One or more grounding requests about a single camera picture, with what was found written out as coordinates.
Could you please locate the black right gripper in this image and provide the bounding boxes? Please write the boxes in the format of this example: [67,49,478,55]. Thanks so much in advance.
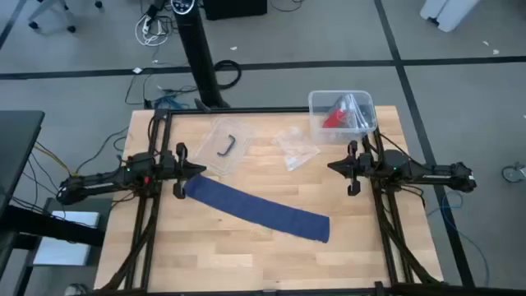
[327,140,374,197]

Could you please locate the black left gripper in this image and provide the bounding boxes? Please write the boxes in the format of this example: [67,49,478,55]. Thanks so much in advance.
[162,142,207,200]

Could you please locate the clear plastic zip bag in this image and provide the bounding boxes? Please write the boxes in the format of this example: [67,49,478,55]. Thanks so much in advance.
[271,126,321,172]

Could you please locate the blue elastic bandage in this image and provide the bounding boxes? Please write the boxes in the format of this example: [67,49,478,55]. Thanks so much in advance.
[183,174,331,243]

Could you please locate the clear plastic storage bin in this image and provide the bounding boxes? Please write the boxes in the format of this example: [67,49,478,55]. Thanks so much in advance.
[307,90,378,145]

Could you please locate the red item in bin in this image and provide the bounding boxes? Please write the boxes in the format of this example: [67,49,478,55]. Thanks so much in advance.
[322,109,347,129]

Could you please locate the crumpled clear plastic bag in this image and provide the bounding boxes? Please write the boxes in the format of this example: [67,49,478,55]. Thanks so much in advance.
[328,93,371,128]

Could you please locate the black tower fan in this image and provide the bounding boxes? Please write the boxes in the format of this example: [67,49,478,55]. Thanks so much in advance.
[170,0,231,110]

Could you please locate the white flat box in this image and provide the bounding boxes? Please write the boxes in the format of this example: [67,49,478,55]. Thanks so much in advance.
[32,210,101,267]

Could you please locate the black box on floor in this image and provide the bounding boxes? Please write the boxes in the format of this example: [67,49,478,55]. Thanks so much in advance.
[203,0,268,21]

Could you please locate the grey caster wheel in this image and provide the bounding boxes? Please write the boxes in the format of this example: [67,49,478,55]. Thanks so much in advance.
[501,162,526,184]

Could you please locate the black desk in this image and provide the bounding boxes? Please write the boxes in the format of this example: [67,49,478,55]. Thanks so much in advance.
[0,109,106,296]

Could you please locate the white plastic floor object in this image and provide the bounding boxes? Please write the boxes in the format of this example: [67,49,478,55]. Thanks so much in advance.
[419,0,481,33]

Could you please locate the grey office chair base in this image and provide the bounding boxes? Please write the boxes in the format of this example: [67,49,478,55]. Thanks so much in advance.
[27,0,104,34]

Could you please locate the clear bag with black handle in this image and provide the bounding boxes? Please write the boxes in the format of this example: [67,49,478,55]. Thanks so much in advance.
[192,117,254,178]

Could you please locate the tangled blue cable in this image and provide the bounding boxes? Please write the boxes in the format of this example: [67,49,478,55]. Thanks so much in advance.
[154,95,182,110]

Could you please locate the black coiled floor cable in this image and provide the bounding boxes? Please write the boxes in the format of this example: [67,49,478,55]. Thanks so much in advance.
[213,59,242,90]

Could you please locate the long blue floor cable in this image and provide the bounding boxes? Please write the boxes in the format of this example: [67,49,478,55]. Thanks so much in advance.
[427,191,491,289]

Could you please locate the yellow cable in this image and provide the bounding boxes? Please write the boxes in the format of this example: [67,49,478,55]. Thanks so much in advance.
[33,143,77,178]

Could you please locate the white power strip cable bundle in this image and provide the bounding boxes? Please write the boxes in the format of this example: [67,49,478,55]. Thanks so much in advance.
[134,14,170,47]

